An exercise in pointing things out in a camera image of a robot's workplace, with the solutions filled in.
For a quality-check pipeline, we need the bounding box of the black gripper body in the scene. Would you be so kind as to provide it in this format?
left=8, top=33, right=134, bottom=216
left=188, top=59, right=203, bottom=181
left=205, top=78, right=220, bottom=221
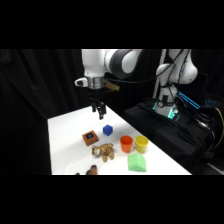
left=87, top=87, right=105, bottom=112

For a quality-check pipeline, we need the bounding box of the blue cube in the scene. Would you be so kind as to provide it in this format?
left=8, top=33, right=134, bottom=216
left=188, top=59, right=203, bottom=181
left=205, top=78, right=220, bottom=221
left=102, top=124, right=114, bottom=137

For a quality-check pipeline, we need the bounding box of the brown square box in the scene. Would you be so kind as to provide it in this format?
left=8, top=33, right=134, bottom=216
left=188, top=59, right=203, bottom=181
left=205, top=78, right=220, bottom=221
left=81, top=130, right=100, bottom=147

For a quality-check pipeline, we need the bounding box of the tiger plush toy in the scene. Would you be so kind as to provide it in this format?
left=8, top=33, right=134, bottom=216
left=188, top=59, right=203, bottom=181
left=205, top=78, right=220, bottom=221
left=91, top=142, right=116, bottom=163

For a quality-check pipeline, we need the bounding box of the orange cup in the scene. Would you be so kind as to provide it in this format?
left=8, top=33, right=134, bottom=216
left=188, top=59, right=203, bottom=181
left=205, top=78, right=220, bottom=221
left=119, top=135, right=134, bottom=154

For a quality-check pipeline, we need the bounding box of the yellow cup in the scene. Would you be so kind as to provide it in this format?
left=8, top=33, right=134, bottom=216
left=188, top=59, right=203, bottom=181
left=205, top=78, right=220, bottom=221
left=134, top=135, right=149, bottom=154

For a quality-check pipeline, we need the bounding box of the black curtain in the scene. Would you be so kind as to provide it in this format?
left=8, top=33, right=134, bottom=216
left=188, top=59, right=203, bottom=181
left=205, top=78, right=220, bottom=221
left=0, top=49, right=224, bottom=176

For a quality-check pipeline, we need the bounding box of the brown plush toy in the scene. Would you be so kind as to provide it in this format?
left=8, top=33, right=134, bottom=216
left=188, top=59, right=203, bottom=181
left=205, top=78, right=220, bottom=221
left=75, top=164, right=99, bottom=176

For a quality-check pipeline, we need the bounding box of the green cloth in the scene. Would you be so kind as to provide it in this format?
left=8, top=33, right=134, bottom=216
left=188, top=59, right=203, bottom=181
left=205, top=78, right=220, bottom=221
left=126, top=152, right=148, bottom=173

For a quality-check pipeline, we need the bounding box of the black robot stand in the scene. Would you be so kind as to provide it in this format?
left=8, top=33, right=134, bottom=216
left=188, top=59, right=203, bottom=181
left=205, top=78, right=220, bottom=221
left=123, top=98, right=224, bottom=176

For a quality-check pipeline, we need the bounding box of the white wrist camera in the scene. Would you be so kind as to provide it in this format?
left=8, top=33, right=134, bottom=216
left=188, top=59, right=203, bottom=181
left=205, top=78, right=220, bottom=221
left=74, top=77, right=90, bottom=89

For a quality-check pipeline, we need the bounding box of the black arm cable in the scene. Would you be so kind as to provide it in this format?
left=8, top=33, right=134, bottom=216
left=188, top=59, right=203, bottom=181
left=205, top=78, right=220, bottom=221
left=105, top=49, right=192, bottom=108

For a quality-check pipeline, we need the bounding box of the yellow cable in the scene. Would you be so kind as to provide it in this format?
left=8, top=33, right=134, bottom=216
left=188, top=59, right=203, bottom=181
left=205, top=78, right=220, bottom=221
left=213, top=107, right=224, bottom=151

